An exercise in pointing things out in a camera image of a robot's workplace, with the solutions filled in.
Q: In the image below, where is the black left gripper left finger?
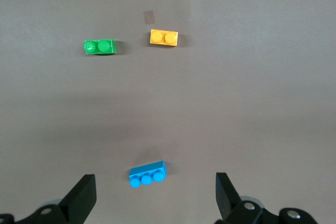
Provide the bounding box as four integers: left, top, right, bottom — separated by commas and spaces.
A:
0, 174, 97, 224

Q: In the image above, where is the green two-stud block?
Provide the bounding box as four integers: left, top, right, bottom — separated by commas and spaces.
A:
83, 39, 118, 56

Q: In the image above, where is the yellow two-stud block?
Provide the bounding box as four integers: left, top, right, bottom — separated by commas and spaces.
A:
149, 29, 179, 47

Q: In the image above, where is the small translucent tape patch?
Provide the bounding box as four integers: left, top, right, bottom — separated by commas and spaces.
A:
143, 10, 155, 24

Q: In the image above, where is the blue three-stud block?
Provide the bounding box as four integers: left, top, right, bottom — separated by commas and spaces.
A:
128, 161, 167, 189

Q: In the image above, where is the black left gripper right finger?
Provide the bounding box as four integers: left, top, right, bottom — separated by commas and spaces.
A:
215, 172, 319, 224

